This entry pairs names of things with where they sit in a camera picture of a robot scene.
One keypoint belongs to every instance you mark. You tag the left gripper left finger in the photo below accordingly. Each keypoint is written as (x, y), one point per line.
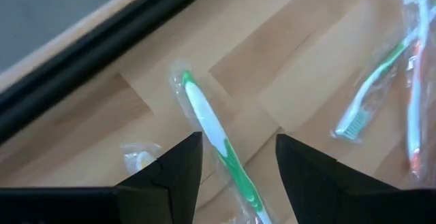
(153, 200)

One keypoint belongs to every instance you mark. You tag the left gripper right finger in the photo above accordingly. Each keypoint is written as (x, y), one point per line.
(340, 200)

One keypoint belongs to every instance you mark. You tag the black aluminium table frame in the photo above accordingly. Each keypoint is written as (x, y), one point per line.
(85, 57)

